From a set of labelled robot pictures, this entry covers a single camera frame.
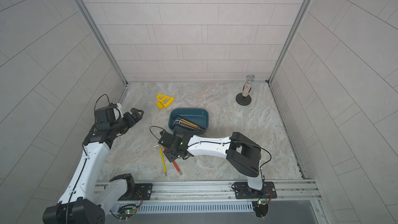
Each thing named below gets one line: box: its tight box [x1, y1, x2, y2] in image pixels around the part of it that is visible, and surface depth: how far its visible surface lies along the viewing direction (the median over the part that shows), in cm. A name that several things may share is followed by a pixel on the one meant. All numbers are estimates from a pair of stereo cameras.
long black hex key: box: [173, 114, 206, 130], surface depth 96 cm
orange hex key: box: [179, 120, 204, 131], surface depth 95 cm
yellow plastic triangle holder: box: [155, 93, 176, 110], surface depth 107 cm
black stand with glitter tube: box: [235, 74, 256, 106], surface depth 101 cm
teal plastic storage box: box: [167, 107, 210, 135], surface depth 96 cm
